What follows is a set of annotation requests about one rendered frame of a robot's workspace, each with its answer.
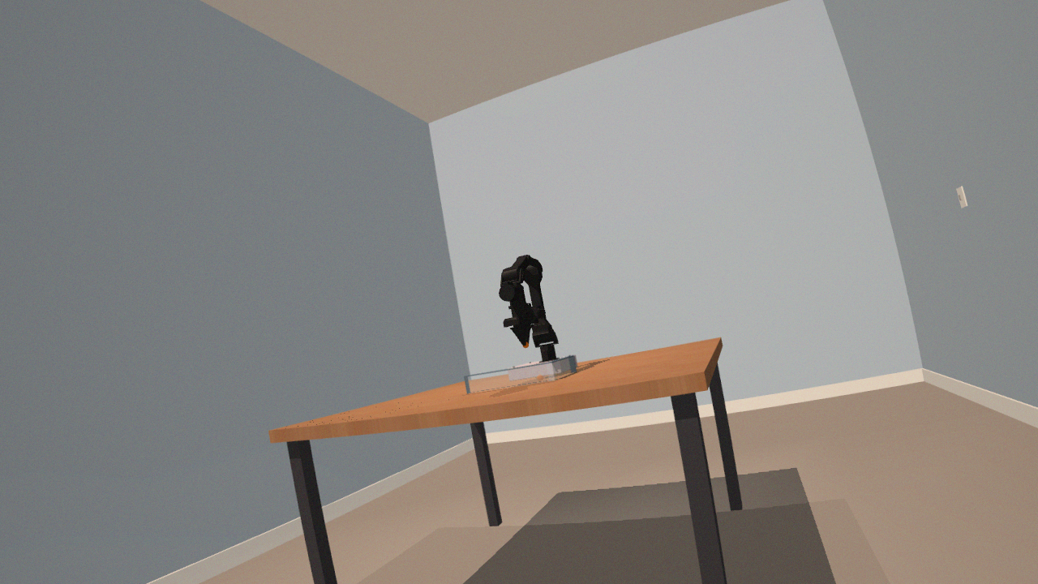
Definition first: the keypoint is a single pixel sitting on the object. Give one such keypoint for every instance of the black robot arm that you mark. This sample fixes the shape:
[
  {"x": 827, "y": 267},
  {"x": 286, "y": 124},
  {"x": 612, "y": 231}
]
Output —
[{"x": 530, "y": 270}]

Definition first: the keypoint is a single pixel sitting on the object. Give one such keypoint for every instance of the low clear walls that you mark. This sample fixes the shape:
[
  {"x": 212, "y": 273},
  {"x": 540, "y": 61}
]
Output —
[{"x": 521, "y": 376}]

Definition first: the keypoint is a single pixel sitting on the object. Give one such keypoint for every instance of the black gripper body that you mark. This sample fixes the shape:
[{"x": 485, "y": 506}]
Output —
[{"x": 518, "y": 319}]

